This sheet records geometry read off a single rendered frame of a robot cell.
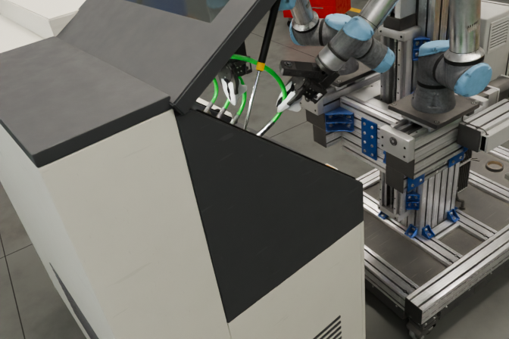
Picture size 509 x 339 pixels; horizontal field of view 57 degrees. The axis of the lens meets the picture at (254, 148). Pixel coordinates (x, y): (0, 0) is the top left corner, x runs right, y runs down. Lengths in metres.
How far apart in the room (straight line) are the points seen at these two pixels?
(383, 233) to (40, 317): 1.82
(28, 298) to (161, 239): 1.94
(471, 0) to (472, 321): 1.46
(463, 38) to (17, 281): 2.62
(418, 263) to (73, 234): 1.70
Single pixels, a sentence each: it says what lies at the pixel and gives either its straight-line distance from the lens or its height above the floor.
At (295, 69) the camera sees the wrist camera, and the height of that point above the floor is 1.35.
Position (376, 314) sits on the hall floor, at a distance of 2.41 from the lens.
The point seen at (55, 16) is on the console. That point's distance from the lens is 1.60.
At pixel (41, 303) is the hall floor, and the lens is 2.91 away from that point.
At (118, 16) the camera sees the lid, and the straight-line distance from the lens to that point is 1.39.
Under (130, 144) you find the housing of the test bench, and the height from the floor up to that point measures 1.44.
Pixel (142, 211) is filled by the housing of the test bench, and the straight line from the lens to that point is 1.03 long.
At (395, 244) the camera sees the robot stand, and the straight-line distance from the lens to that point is 2.42.
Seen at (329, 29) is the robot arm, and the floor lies 1.23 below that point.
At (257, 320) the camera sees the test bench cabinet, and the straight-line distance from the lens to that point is 1.49.
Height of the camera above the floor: 1.88
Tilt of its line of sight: 32 degrees down
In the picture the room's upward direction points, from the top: 9 degrees counter-clockwise
